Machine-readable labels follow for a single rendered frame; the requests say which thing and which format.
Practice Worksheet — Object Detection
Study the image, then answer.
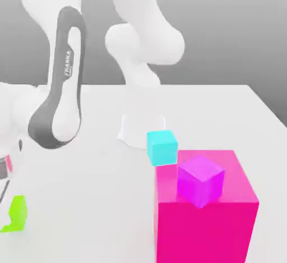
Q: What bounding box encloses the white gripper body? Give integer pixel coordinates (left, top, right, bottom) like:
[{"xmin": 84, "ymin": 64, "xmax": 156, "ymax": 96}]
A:
[{"xmin": 0, "ymin": 177, "xmax": 15, "ymax": 215}]

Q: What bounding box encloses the small purple cube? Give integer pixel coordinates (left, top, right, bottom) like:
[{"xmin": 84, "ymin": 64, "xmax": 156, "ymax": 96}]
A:
[{"xmin": 177, "ymin": 155, "xmax": 226, "ymax": 209}]

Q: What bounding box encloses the small cyan cube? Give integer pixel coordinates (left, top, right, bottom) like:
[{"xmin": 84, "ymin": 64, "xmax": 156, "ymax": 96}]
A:
[{"xmin": 146, "ymin": 130, "xmax": 179, "ymax": 168}]

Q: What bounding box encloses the small green cube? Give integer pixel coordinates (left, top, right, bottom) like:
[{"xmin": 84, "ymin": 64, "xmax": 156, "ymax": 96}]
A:
[{"xmin": 0, "ymin": 195, "xmax": 28, "ymax": 234}]

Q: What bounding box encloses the large pink box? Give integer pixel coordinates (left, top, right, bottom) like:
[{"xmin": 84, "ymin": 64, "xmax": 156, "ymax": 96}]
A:
[{"xmin": 154, "ymin": 149, "xmax": 260, "ymax": 263}]

